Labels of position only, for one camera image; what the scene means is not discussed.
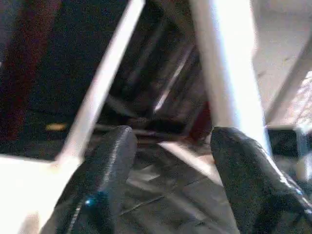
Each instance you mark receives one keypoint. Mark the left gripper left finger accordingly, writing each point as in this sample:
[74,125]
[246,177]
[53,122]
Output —
[97,185]

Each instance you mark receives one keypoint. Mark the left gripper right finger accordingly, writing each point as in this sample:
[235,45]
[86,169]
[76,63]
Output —
[258,190]

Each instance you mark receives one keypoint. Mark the small yellow label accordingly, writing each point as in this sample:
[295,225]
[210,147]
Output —
[55,126]

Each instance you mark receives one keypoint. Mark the black work mat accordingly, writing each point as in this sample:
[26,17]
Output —
[175,195]

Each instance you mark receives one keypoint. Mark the black backdrop cloth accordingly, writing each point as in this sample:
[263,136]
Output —
[48,61]

